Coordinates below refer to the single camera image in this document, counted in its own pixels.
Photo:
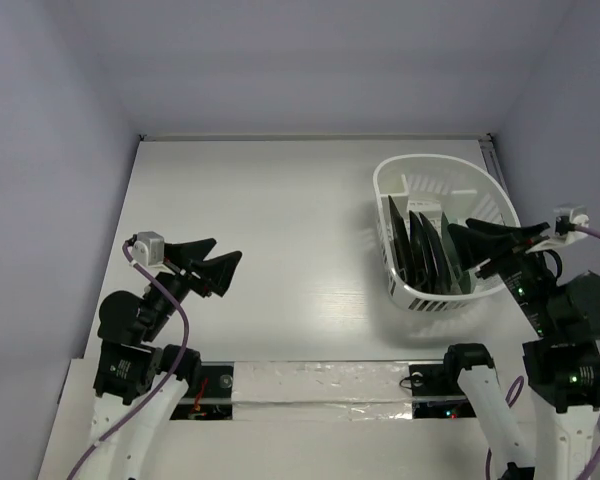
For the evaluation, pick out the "light green speckled plate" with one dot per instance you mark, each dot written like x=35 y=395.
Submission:
x=461 y=280

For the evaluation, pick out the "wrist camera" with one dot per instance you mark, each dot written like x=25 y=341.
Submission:
x=148 y=250
x=568 y=218

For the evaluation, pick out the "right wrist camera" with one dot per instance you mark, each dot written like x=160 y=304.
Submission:
x=568 y=218

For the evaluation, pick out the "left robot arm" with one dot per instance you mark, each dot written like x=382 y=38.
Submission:
x=145 y=366

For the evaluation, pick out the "white plastic dish rack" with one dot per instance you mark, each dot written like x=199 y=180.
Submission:
x=433 y=184

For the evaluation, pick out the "black floral square plate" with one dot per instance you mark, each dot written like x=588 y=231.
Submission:
x=432 y=273

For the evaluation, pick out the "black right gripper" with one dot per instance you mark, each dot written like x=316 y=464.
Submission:
x=508 y=253

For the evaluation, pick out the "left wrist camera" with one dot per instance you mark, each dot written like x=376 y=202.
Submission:
x=148 y=250

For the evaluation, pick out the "black square teal-centre plate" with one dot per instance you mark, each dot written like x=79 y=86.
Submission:
x=402 y=246

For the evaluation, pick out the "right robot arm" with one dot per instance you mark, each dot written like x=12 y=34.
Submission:
x=562 y=364

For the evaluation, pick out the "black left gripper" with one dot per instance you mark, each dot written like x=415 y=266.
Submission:
x=214 y=273

